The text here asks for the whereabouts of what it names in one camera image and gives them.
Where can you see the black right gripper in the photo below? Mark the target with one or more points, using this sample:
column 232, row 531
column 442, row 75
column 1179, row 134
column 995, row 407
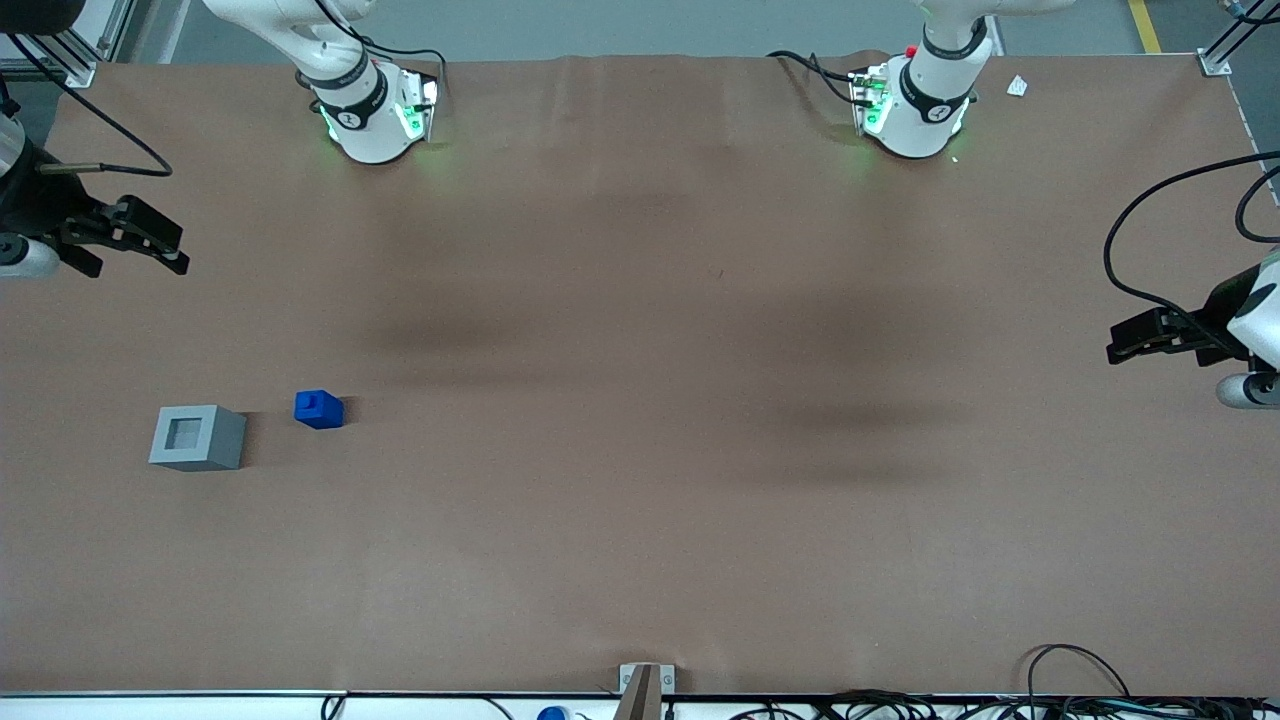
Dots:
column 36, row 207

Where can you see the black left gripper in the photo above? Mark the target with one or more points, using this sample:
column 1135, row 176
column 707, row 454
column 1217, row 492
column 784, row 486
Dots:
column 1217, row 312

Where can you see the blue plastic block part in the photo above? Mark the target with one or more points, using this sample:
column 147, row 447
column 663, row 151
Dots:
column 319, row 410

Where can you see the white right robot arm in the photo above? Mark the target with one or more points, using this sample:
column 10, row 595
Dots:
column 365, row 120

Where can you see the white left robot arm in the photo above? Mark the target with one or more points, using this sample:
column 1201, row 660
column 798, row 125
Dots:
column 925, row 110

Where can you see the gray square base block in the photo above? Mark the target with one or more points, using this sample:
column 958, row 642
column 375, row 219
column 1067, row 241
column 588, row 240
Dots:
column 220, row 440

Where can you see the small white paper scrap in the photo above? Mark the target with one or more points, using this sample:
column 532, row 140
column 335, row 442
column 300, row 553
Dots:
column 1017, row 86

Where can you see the brown table cover sheet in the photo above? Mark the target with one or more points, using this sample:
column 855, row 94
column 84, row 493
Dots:
column 640, row 420

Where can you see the blue round cap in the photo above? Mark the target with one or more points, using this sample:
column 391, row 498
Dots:
column 552, row 714

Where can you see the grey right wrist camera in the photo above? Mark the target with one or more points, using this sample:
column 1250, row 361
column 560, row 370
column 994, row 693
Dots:
column 25, row 260

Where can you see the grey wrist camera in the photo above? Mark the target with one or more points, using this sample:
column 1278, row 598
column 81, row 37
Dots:
column 1248, row 390
column 25, row 260

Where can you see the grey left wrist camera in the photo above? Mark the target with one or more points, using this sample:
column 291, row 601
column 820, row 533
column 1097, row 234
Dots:
column 1248, row 390

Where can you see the aluminium frame profile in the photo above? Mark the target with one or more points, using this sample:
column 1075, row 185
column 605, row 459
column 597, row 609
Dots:
column 85, row 55
column 1222, row 50

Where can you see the grey metal bracket plate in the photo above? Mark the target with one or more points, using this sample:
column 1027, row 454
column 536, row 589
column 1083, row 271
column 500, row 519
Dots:
column 668, row 680

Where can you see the brown vertical post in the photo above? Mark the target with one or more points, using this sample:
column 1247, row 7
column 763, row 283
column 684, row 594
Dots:
column 640, row 695

